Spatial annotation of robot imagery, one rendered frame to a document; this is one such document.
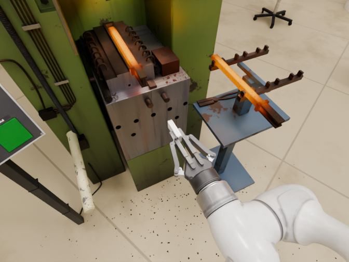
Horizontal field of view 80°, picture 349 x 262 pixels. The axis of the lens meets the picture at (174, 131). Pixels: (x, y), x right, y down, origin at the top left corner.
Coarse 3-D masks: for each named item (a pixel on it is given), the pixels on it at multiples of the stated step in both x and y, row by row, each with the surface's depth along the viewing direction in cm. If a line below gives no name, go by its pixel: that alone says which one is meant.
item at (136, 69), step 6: (114, 30) 98; (114, 36) 95; (120, 42) 92; (120, 48) 89; (126, 48) 89; (126, 54) 86; (132, 60) 84; (132, 66) 80; (138, 66) 80; (132, 72) 81; (138, 72) 77; (138, 78) 81; (144, 78) 76; (144, 84) 78
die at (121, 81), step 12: (120, 24) 105; (96, 36) 100; (108, 36) 98; (108, 48) 92; (132, 48) 92; (96, 60) 95; (108, 60) 88; (120, 60) 87; (144, 60) 86; (108, 72) 84; (120, 72) 82; (144, 72) 86; (108, 84) 82; (120, 84) 85; (132, 84) 88
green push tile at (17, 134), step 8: (8, 120) 61; (16, 120) 61; (0, 128) 59; (8, 128) 60; (16, 128) 61; (24, 128) 63; (0, 136) 59; (8, 136) 60; (16, 136) 62; (24, 136) 63; (32, 136) 64; (0, 144) 60; (8, 144) 61; (16, 144) 62
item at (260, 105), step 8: (216, 56) 91; (216, 64) 90; (224, 64) 87; (224, 72) 86; (232, 72) 84; (232, 80) 83; (240, 80) 81; (240, 88) 80; (248, 88) 78; (248, 96) 77; (256, 96) 75; (256, 104) 73; (264, 104) 72; (264, 112) 73; (272, 112) 70; (272, 120) 71; (280, 120) 68
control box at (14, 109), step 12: (0, 84) 58; (0, 96) 58; (0, 108) 59; (12, 108) 61; (0, 120) 59; (24, 120) 63; (36, 132) 66; (24, 144) 64; (0, 156) 60; (12, 156) 62
